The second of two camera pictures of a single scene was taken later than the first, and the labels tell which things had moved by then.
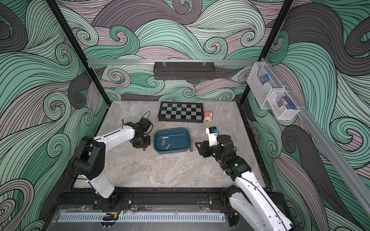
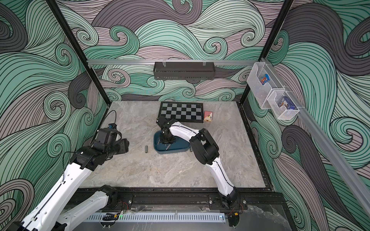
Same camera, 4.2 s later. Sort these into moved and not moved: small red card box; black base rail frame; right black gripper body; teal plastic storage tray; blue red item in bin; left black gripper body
Moved: left black gripper body; right black gripper body
Not moved: black base rail frame; blue red item in bin; teal plastic storage tray; small red card box
